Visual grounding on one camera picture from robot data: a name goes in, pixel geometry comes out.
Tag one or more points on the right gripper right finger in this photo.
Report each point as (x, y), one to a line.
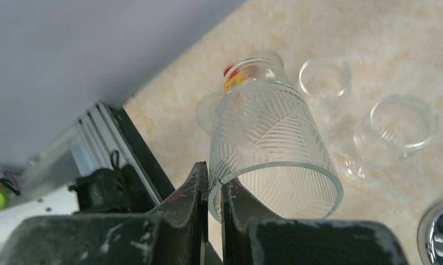
(252, 234)

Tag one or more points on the chrome wine glass rack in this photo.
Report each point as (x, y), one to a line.
(430, 235)

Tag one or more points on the clear wine glass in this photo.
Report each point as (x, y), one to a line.
(391, 131)
(326, 82)

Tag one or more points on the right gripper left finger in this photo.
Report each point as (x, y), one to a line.
(173, 232)

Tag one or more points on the red yellow toy block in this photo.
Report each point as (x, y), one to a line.
(232, 80)

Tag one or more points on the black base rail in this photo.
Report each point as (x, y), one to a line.
(120, 174)

